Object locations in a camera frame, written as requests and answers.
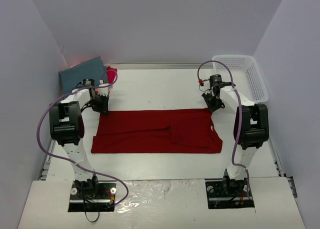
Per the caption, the red t shirt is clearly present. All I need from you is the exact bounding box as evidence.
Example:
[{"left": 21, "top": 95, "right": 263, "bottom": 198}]
[
  {"left": 91, "top": 108, "right": 223, "bottom": 154},
  {"left": 106, "top": 66, "right": 118, "bottom": 85}
]

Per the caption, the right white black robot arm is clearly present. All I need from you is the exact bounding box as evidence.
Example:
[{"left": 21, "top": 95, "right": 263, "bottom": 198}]
[{"left": 202, "top": 74, "right": 269, "bottom": 196}]

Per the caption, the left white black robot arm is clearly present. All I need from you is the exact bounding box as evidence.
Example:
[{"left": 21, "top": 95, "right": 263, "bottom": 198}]
[{"left": 49, "top": 78, "right": 109, "bottom": 199}]

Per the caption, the folded red t shirt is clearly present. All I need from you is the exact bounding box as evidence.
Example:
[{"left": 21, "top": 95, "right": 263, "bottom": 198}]
[{"left": 106, "top": 66, "right": 118, "bottom": 85}]

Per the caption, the folded teal t shirt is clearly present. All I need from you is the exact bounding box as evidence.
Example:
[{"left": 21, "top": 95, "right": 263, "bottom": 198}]
[{"left": 59, "top": 56, "right": 106, "bottom": 94}]

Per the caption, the white plastic basket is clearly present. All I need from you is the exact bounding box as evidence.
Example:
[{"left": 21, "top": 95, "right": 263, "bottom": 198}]
[{"left": 212, "top": 54, "right": 269, "bottom": 103}]

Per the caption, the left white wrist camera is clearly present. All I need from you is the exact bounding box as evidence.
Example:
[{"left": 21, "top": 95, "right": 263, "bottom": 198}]
[{"left": 96, "top": 83, "right": 112, "bottom": 97}]

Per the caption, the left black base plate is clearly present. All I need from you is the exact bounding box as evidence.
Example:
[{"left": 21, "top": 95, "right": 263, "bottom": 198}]
[{"left": 68, "top": 181, "right": 117, "bottom": 213}]

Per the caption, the thin black cable loop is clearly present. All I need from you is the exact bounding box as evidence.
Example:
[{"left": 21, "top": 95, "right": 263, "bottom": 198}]
[{"left": 84, "top": 207, "right": 101, "bottom": 224}]

